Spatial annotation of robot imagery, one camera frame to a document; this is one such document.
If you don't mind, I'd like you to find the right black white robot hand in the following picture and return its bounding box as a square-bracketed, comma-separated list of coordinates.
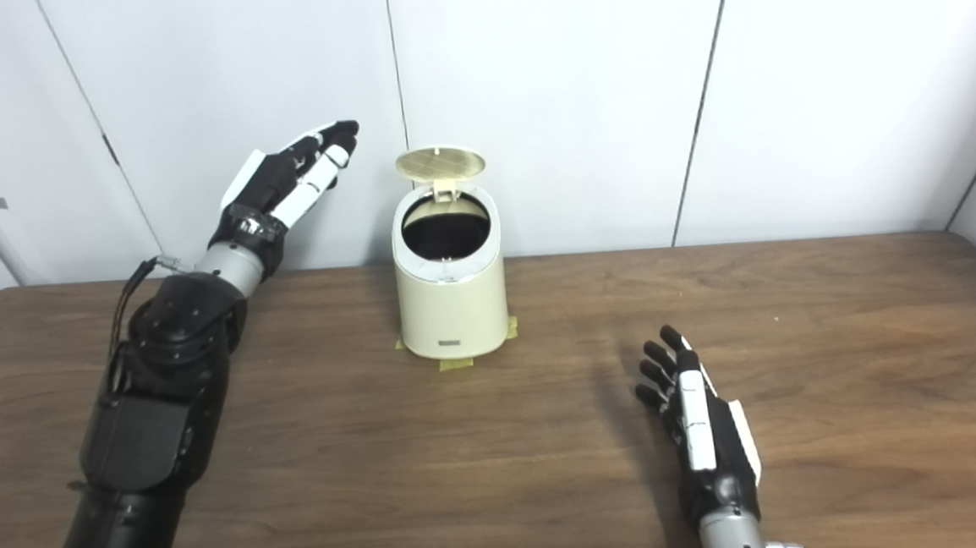
[631, 320, 765, 529]

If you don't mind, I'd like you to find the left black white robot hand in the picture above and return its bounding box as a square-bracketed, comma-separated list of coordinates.
[201, 119, 368, 279]

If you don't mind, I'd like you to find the cream-colored lidded bin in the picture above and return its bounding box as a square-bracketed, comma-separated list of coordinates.
[387, 143, 512, 364]

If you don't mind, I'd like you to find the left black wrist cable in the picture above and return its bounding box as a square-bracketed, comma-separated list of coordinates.
[101, 254, 202, 366]

